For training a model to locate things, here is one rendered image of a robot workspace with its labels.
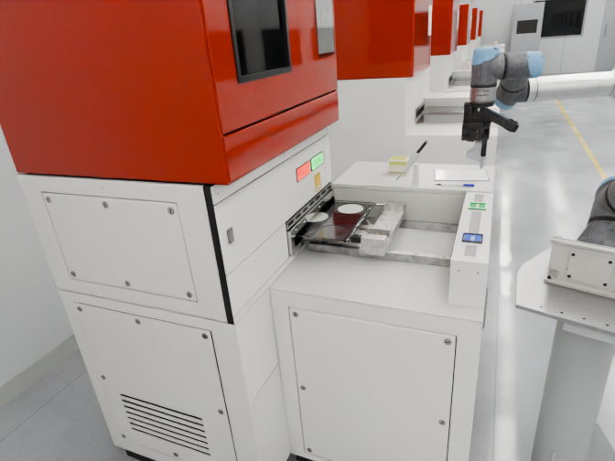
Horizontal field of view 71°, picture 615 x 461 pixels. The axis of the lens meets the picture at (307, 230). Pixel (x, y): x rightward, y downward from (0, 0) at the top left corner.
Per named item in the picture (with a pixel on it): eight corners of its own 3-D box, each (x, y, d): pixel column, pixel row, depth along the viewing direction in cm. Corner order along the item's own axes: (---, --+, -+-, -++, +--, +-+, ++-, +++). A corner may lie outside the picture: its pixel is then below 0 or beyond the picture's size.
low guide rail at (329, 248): (308, 251, 158) (307, 243, 156) (310, 248, 159) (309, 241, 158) (452, 267, 139) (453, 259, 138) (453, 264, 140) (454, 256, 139)
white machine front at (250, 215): (227, 323, 120) (202, 186, 104) (328, 214, 188) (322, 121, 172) (237, 325, 119) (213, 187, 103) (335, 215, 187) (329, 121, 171)
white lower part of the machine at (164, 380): (117, 459, 179) (55, 290, 146) (224, 338, 247) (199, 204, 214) (269, 518, 152) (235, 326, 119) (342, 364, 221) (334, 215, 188)
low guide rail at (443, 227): (333, 221, 180) (332, 215, 179) (334, 219, 182) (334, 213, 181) (460, 233, 161) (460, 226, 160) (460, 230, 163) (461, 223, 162)
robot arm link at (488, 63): (506, 46, 123) (475, 48, 124) (502, 87, 127) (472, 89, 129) (500, 45, 130) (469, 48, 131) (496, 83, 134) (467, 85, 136)
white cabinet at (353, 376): (291, 469, 169) (268, 290, 136) (361, 325, 250) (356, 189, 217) (466, 526, 145) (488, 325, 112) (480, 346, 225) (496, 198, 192)
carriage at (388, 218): (360, 253, 146) (360, 246, 145) (385, 213, 176) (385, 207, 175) (383, 256, 143) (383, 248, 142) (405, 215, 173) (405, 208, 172)
